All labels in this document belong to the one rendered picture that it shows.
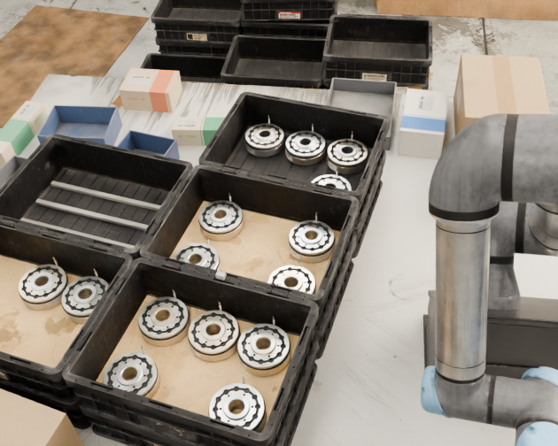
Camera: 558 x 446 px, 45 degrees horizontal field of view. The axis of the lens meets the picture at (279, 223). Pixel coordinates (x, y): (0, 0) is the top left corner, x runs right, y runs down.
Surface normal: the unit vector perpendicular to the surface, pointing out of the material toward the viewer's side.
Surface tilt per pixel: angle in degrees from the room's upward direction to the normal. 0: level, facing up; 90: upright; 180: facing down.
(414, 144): 90
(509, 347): 90
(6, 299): 0
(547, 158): 50
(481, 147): 45
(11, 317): 0
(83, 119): 90
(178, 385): 0
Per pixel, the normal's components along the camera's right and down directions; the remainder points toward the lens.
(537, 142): -0.35, -0.29
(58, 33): -0.04, -0.69
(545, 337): -0.12, 0.72
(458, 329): -0.30, 0.39
